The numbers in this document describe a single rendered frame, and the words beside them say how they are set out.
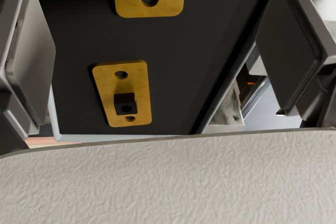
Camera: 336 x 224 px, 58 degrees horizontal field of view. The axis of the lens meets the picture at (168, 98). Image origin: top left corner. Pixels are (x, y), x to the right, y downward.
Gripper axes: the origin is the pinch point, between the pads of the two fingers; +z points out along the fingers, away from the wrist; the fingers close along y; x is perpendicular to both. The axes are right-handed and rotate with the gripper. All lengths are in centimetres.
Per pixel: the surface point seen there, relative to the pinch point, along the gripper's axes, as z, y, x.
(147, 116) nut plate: 5.7, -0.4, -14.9
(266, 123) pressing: 22, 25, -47
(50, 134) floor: 122, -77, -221
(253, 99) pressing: 21.6, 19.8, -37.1
